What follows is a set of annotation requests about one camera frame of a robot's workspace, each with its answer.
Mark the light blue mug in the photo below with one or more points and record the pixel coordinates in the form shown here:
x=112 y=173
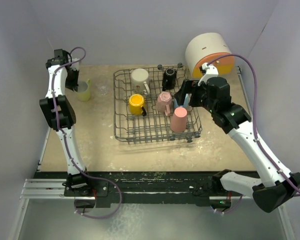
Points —
x=185 y=103

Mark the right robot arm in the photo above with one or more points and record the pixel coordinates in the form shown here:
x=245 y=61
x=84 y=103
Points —
x=276 y=183

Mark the light green faceted mug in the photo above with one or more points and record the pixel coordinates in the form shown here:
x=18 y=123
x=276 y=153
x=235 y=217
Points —
x=83 y=91

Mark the yellow mug black handle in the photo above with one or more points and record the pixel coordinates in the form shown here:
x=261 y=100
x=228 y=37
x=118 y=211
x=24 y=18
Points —
x=137 y=105

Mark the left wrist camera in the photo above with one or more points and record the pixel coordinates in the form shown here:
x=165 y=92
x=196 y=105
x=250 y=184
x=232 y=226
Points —
x=75 y=66

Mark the white floral mug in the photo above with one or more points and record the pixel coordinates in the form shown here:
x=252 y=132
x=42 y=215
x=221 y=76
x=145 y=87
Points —
x=140 y=81

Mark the pink faceted mug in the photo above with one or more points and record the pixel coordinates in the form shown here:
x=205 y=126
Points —
x=164 y=102

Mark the aluminium frame rail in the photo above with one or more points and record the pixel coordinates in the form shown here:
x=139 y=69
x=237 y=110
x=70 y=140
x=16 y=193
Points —
x=49 y=215

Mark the pink tumbler cup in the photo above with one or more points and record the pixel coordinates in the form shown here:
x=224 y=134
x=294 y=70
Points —
x=178 y=122

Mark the grey wire dish rack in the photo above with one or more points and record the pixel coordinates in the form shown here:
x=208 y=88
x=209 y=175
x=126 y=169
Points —
x=155 y=126

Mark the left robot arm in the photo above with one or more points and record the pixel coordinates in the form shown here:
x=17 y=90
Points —
x=63 y=71

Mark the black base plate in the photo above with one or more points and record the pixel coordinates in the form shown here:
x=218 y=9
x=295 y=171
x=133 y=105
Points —
x=154 y=187

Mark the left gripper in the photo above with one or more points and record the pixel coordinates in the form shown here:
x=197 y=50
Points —
x=74 y=85

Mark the round drawer cabinet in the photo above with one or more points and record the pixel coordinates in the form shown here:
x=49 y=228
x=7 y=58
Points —
x=205 y=48

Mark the clear glass cup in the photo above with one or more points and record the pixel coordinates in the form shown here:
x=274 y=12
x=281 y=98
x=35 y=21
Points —
x=103 y=89

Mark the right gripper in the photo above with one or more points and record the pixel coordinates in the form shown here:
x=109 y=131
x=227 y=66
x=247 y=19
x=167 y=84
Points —
x=188 y=84

